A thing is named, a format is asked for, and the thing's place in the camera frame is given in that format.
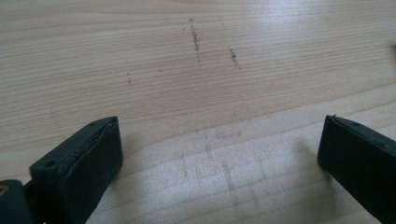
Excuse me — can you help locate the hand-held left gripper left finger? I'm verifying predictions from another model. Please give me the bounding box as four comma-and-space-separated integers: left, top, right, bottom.
23, 116, 124, 224

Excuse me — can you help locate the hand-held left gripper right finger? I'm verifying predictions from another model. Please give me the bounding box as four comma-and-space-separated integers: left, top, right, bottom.
317, 114, 396, 224

